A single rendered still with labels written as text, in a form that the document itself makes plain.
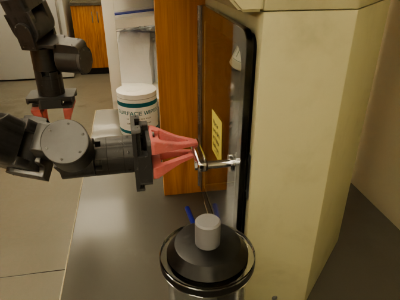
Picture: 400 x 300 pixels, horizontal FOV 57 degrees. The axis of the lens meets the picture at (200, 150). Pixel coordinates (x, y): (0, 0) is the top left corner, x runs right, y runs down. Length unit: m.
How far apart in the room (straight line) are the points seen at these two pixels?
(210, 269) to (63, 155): 0.22
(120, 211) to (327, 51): 0.60
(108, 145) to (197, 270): 0.24
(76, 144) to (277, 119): 0.25
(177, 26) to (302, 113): 0.39
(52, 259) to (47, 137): 1.80
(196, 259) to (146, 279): 0.33
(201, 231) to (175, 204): 0.50
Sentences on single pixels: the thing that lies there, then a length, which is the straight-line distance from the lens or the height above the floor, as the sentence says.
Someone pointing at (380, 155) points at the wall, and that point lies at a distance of 0.99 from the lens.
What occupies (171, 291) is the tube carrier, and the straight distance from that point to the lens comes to 0.44.
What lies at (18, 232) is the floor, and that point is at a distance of 2.53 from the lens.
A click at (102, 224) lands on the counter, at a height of 0.94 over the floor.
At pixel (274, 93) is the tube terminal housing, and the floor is 1.32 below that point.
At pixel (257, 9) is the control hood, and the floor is 1.41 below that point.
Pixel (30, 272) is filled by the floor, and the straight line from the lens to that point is 2.23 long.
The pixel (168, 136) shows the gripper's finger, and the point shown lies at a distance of 0.57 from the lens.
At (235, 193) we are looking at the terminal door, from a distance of 0.52.
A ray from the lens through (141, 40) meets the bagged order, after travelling 1.81.
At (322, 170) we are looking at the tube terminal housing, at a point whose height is 1.21.
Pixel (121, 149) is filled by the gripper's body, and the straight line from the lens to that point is 0.54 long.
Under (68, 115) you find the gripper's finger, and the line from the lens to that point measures 0.89.
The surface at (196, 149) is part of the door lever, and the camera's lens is 0.55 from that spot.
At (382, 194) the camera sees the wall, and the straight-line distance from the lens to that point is 1.01.
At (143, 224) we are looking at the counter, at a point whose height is 0.94.
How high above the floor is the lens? 1.46
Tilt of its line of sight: 27 degrees down
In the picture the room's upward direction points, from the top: straight up
